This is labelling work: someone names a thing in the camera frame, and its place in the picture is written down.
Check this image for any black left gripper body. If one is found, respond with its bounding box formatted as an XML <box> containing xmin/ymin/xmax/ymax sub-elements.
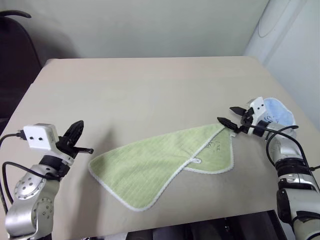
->
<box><xmin>55</xmin><ymin>136</ymin><xmax>79</xmax><ymax>160</ymax></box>

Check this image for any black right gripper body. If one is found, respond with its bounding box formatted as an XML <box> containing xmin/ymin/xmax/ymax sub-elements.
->
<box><xmin>237</xmin><ymin>107</ymin><xmax>255</xmax><ymax>135</ymax></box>

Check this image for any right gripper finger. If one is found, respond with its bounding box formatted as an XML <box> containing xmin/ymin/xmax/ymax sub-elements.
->
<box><xmin>229</xmin><ymin>106</ymin><xmax>249</xmax><ymax>117</ymax></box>
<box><xmin>216</xmin><ymin>116</ymin><xmax>243</xmax><ymax>134</ymax></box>

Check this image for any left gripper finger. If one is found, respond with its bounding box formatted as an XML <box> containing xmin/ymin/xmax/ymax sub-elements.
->
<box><xmin>72</xmin><ymin>146</ymin><xmax>95</xmax><ymax>155</ymax></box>
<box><xmin>61</xmin><ymin>120</ymin><xmax>85</xmax><ymax>146</ymax></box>

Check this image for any green cloth white trim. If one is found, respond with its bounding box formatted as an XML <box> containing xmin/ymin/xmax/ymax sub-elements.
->
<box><xmin>87</xmin><ymin>122</ymin><xmax>235</xmax><ymax>213</ymax></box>

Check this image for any light blue cloth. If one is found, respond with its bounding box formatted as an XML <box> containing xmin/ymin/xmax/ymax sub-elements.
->
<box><xmin>263</xmin><ymin>97</ymin><xmax>297</xmax><ymax>129</ymax></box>

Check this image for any black office chair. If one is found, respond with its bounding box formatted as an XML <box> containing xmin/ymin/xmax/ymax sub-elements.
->
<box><xmin>0</xmin><ymin>9</ymin><xmax>79</xmax><ymax>137</ymax></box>

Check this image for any black flat panel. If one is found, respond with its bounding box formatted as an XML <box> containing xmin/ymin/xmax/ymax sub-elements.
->
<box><xmin>259</xmin><ymin>210</ymin><xmax>288</xmax><ymax>240</ymax></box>

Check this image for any dark rounded shape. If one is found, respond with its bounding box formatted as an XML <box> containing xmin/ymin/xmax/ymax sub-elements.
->
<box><xmin>125</xmin><ymin>215</ymin><xmax>270</xmax><ymax>240</ymax></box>

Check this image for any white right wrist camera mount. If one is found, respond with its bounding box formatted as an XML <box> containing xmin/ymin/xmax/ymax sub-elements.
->
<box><xmin>246</xmin><ymin>96</ymin><xmax>267</xmax><ymax>124</ymax></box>

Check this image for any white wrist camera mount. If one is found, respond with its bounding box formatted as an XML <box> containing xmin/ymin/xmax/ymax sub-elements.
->
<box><xmin>22</xmin><ymin>123</ymin><xmax>60</xmax><ymax>151</ymax></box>
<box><xmin>246</xmin><ymin>96</ymin><xmax>267</xmax><ymax>124</ymax></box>

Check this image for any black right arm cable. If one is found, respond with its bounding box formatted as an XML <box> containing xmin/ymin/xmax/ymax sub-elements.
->
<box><xmin>248</xmin><ymin>124</ymin><xmax>320</xmax><ymax>173</ymax></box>

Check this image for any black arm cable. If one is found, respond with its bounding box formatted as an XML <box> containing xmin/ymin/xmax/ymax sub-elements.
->
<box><xmin>0</xmin><ymin>131</ymin><xmax>62</xmax><ymax>213</ymax></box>
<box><xmin>248</xmin><ymin>124</ymin><xmax>320</xmax><ymax>173</ymax></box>

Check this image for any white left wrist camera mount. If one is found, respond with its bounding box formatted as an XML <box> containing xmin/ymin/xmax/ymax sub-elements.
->
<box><xmin>22</xmin><ymin>123</ymin><xmax>60</xmax><ymax>151</ymax></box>

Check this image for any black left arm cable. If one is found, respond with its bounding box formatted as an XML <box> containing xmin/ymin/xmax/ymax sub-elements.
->
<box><xmin>0</xmin><ymin>131</ymin><xmax>62</xmax><ymax>213</ymax></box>

